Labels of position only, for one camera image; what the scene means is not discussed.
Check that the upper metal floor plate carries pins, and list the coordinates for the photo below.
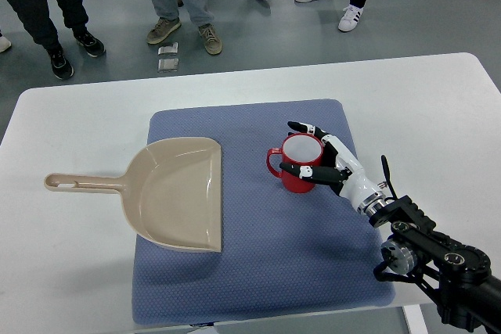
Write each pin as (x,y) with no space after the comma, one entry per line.
(170,48)

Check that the lower metal floor plate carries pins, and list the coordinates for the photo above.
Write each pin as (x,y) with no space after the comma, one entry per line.
(167,65)

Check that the person in black trousers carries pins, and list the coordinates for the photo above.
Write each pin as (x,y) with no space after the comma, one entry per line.
(34,15)

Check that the white shoe at left edge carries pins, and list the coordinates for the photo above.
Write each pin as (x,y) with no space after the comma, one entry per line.
(5,43)

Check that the red cup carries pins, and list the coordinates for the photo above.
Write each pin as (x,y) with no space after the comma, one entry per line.
(300,150)

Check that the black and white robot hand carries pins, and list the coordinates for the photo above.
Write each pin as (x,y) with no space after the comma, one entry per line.
(340,170)

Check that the white table leg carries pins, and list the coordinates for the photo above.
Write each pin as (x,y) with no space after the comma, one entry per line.
(414,319)

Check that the beige plastic dustpan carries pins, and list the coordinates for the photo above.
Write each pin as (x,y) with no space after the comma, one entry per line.
(171,193)

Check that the blue textured mat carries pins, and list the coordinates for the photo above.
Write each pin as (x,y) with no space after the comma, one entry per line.
(283,253)

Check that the metal floor plate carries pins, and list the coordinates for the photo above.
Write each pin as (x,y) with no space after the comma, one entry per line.
(167,65)
(170,48)

